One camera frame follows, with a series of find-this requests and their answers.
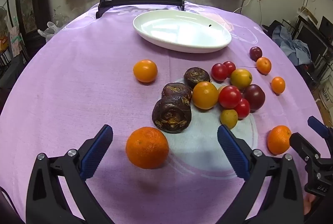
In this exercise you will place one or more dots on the large orange mandarin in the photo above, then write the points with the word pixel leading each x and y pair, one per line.
pixel 147 147

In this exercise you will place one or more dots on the small yellow cherry tomato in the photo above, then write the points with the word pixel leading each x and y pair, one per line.
pixel 229 118

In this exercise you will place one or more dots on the orange cherry tomato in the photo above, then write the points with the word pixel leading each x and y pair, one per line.
pixel 205 95
pixel 145 71

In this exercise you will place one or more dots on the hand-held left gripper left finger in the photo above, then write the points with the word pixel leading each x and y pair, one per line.
pixel 95 153

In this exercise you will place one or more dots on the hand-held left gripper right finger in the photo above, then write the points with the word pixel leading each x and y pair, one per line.
pixel 234 153

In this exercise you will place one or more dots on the dark cloth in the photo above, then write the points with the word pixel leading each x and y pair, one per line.
pixel 270 28

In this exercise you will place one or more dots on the white oval plate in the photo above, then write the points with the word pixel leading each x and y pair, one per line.
pixel 182 31

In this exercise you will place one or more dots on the blue cloth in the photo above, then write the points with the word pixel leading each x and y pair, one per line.
pixel 294 45

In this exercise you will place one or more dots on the person's right hand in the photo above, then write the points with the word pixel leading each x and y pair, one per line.
pixel 309 204

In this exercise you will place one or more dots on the small orange mandarin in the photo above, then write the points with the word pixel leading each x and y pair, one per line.
pixel 263 65

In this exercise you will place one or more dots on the white plastic bag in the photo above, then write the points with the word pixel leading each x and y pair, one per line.
pixel 48 31

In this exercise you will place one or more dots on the red cherry tomato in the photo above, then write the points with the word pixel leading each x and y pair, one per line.
pixel 231 66
pixel 243 109
pixel 219 72
pixel 229 96

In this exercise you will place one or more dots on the purple tablecloth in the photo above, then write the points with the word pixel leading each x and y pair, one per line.
pixel 78 96

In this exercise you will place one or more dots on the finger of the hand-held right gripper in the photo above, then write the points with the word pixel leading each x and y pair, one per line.
pixel 303 146
pixel 318 127

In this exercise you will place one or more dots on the small orange kumquat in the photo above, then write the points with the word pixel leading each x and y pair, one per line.
pixel 278 85

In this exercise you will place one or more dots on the black monitor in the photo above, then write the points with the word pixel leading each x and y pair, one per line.
pixel 312 40

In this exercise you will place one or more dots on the yellow-green cherry tomato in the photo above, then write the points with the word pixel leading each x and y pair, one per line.
pixel 241 79

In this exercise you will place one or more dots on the dark purple cherry tomato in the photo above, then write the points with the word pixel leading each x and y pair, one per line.
pixel 255 97
pixel 255 53

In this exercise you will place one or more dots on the dark brown water chestnut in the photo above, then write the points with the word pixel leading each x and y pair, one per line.
pixel 171 114
pixel 177 90
pixel 197 77

